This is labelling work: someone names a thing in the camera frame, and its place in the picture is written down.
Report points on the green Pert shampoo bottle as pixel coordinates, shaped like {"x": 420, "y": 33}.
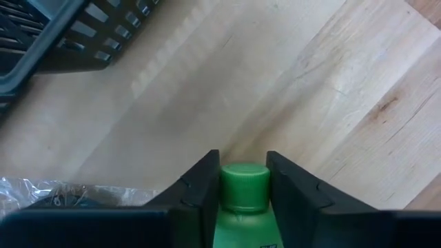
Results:
{"x": 244, "y": 186}

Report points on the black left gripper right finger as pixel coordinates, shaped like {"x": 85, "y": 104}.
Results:
{"x": 344, "y": 230}

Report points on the black slotted plastic basket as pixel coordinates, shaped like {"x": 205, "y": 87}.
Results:
{"x": 51, "y": 51}

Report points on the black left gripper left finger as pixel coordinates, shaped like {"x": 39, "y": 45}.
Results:
{"x": 103, "y": 230}

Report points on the bagged black hair brush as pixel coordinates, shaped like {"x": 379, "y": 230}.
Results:
{"x": 76, "y": 194}

